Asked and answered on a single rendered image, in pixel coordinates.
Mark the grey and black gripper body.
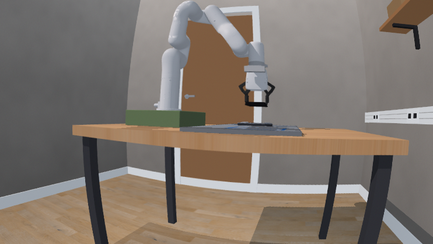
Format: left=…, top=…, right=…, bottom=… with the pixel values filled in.
left=246, top=70, right=268, bottom=91

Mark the black well plate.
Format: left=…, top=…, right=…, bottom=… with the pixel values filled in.
left=245, top=102, right=267, bottom=107

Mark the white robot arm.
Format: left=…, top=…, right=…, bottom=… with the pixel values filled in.
left=154, top=1, right=268, bottom=110

